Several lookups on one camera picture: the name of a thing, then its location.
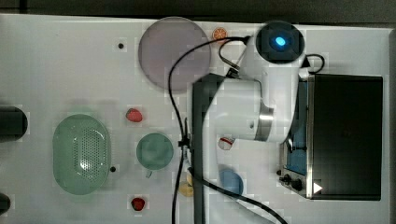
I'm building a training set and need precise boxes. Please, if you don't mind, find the orange slice toy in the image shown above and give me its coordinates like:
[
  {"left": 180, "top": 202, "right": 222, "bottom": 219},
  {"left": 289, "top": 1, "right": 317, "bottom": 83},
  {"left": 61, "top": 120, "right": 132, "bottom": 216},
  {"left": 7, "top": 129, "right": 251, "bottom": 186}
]
[{"left": 212, "top": 27, "right": 228, "bottom": 40}]

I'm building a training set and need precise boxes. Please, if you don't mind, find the red plush ketchup bottle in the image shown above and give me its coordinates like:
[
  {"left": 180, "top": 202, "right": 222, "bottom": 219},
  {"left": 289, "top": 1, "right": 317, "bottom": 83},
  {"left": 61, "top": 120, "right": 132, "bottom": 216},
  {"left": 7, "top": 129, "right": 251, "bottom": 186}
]
[{"left": 218, "top": 137, "right": 234, "bottom": 150}]

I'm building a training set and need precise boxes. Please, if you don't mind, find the purple round plate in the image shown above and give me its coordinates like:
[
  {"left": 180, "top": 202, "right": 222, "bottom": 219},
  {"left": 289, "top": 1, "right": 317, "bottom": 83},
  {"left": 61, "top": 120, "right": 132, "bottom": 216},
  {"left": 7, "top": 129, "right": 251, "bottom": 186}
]
[{"left": 138, "top": 17, "right": 211, "bottom": 92}]

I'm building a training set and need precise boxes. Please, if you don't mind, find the plush banana peel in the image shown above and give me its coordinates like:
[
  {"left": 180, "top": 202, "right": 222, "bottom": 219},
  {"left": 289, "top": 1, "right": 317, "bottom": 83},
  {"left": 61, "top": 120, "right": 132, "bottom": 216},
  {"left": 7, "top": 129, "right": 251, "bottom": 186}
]
[{"left": 178, "top": 174, "right": 193, "bottom": 197}]

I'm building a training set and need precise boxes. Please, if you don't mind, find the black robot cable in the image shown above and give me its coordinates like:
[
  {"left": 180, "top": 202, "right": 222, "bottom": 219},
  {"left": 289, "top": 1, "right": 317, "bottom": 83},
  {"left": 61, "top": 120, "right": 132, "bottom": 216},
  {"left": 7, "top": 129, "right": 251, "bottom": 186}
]
[{"left": 167, "top": 35, "right": 289, "bottom": 224}]

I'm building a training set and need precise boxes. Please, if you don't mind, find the black toaster oven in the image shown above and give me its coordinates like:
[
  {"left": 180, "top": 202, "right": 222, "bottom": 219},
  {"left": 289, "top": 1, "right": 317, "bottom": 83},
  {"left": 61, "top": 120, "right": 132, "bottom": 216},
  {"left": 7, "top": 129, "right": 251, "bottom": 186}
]
[{"left": 277, "top": 74, "right": 383, "bottom": 201}]

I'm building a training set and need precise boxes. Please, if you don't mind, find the plush strawberry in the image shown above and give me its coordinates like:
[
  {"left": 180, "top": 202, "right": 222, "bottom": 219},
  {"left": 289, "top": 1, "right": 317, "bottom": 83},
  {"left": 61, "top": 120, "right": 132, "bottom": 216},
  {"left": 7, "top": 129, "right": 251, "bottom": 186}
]
[{"left": 126, "top": 108, "right": 143, "bottom": 123}]

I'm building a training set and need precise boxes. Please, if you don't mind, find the dark red plush fruit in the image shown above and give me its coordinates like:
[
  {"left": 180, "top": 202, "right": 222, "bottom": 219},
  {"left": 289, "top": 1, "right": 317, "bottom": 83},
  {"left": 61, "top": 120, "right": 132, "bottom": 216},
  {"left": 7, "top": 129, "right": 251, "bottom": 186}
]
[{"left": 131, "top": 197, "right": 146, "bottom": 212}]

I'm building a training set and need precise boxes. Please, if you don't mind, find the black cylinder at left edge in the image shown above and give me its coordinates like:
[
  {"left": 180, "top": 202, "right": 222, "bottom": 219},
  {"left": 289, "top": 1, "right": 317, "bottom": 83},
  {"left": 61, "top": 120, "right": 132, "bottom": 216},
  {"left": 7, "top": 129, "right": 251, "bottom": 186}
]
[{"left": 0, "top": 106, "right": 28, "bottom": 143}]

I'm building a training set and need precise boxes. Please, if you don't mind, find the green oval strainer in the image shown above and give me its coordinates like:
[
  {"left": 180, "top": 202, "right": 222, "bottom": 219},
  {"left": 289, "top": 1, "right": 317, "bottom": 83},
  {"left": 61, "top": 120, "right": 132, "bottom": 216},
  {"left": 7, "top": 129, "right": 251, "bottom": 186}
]
[{"left": 52, "top": 114, "right": 111, "bottom": 195}]

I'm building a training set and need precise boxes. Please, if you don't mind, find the black object lower left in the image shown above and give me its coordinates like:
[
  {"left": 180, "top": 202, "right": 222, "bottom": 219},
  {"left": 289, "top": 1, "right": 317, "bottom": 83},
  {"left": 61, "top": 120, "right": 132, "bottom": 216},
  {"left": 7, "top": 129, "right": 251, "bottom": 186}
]
[{"left": 0, "top": 193, "right": 11, "bottom": 215}]

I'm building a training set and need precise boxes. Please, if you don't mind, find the black connector with cable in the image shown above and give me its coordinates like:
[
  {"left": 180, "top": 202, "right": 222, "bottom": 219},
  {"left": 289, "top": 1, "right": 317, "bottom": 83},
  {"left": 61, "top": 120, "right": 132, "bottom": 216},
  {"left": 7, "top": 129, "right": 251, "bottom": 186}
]
[{"left": 302, "top": 53, "right": 326, "bottom": 75}]

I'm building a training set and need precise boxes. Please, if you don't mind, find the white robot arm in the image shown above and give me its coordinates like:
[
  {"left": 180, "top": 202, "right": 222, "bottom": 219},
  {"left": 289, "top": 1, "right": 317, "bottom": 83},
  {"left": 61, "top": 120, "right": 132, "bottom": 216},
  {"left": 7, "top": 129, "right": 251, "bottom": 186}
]
[{"left": 189, "top": 21, "right": 305, "bottom": 224}]

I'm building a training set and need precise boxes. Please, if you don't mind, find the blue bowl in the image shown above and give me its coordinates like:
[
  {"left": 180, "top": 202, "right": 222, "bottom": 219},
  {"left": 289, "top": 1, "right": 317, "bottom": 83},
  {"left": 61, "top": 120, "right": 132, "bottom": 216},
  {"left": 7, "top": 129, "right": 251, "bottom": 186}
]
[{"left": 219, "top": 169, "right": 244, "bottom": 194}]

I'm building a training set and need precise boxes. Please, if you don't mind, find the green mug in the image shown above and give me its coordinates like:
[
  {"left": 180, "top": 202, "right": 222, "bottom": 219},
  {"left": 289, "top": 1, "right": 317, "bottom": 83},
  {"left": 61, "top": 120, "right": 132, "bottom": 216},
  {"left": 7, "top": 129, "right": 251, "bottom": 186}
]
[{"left": 136, "top": 133, "right": 174, "bottom": 178}]

